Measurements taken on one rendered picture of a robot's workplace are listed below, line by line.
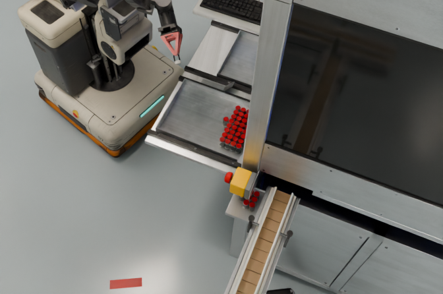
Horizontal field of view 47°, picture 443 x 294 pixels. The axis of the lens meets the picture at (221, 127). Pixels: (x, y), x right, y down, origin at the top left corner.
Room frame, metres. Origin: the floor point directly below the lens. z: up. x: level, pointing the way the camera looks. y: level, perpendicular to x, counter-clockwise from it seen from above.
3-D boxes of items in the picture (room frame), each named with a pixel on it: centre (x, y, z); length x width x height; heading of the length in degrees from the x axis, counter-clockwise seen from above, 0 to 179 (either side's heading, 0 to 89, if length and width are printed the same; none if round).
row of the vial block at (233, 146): (1.03, -0.08, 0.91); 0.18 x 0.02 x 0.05; 159
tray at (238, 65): (1.36, -0.17, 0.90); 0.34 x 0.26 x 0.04; 70
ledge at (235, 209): (0.74, -0.12, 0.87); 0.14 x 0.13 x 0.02; 70
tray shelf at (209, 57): (1.23, -0.05, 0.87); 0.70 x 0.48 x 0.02; 160
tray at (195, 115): (1.08, 0.05, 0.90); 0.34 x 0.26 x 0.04; 69
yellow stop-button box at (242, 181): (0.77, -0.08, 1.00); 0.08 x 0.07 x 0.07; 70
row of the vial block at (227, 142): (1.04, -0.05, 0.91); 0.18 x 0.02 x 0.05; 159
